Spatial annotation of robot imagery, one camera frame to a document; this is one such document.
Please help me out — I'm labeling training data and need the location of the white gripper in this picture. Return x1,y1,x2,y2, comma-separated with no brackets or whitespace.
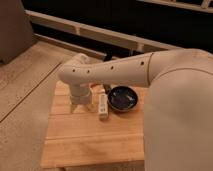
69,84,94,114

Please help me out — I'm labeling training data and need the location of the white rectangular eraser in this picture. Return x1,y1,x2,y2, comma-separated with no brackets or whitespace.
98,94,108,119

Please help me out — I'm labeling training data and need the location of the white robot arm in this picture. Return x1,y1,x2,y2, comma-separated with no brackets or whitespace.
59,49,213,171

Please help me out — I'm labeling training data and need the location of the orange carrot toy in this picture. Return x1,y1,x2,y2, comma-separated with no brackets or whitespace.
90,83,101,89

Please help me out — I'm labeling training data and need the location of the light wooden board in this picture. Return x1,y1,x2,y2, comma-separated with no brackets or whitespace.
41,82,146,168

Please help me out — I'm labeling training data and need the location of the black marker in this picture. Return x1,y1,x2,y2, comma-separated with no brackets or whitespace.
103,84,111,94

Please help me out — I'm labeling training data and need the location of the dark blue bowl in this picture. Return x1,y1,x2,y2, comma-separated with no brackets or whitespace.
108,86,138,112

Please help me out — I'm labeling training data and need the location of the grey sofa corner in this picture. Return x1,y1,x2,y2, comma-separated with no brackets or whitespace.
0,0,36,63

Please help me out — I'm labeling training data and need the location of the white railing frame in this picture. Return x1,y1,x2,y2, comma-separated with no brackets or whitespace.
21,0,213,52

